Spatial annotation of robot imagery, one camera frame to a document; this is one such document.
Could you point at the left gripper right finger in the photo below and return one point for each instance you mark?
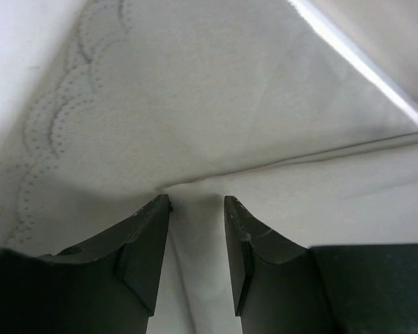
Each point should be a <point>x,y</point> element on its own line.
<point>279,286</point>

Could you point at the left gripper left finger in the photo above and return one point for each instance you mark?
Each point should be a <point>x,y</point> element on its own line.
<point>105,284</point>

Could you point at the grey cloth placemat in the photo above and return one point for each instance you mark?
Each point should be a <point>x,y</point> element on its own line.
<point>101,107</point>

